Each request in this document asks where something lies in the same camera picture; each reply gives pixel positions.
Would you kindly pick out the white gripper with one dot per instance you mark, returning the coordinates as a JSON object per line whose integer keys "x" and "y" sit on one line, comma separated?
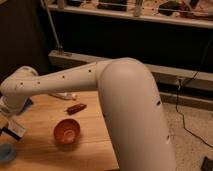
{"x": 11, "y": 106}

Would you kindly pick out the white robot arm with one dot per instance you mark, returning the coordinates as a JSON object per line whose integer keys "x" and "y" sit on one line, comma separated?
{"x": 129, "y": 100}

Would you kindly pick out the blue plastic cup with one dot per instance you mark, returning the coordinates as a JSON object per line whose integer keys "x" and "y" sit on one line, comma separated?
{"x": 7, "y": 153}

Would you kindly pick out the red ceramic cup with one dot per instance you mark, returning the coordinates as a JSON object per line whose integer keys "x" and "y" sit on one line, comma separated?
{"x": 66, "y": 131}

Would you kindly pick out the blue rectangular block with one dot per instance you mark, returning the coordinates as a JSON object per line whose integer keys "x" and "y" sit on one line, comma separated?
{"x": 27, "y": 104}

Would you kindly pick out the brown red marker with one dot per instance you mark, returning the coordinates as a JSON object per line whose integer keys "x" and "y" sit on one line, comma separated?
{"x": 75, "y": 108}

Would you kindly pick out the metal lamp pole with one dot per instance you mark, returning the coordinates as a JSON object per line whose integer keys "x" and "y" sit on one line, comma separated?
{"x": 59, "y": 47}

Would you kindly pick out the black box on floor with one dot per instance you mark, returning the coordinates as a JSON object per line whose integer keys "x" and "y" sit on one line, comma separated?
{"x": 207, "y": 164}

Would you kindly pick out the long wall shelf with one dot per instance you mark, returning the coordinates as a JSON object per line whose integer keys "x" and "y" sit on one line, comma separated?
{"x": 132, "y": 13}

